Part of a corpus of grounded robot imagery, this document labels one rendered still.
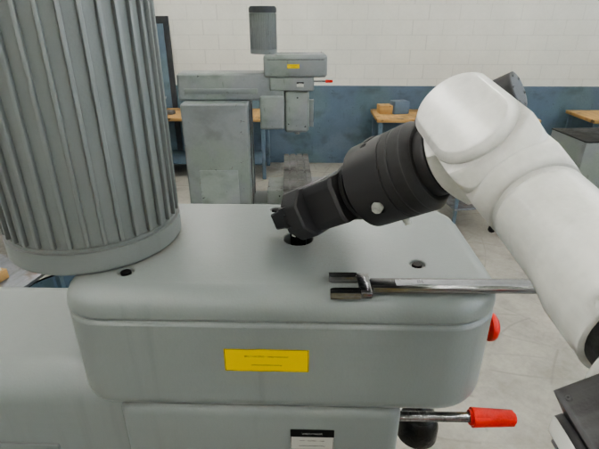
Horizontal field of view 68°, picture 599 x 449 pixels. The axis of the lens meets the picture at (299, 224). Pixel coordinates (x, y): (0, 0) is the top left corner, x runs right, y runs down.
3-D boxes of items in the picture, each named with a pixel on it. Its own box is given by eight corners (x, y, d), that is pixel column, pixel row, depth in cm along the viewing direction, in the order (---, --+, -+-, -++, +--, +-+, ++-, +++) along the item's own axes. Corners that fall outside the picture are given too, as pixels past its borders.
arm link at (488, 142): (454, 172, 44) (521, 263, 33) (402, 110, 40) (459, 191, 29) (513, 128, 42) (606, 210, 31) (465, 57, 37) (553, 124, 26)
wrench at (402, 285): (559, 279, 47) (561, 272, 47) (579, 300, 44) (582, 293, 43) (328, 278, 47) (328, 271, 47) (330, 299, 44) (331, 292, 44)
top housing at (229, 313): (433, 290, 74) (447, 200, 67) (490, 420, 50) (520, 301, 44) (151, 286, 75) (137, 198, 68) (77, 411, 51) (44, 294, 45)
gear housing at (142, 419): (372, 341, 78) (376, 292, 74) (396, 469, 56) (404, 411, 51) (180, 338, 79) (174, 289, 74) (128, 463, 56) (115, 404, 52)
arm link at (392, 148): (430, 243, 45) (552, 216, 37) (365, 179, 40) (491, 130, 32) (441, 161, 51) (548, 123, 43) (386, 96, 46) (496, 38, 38)
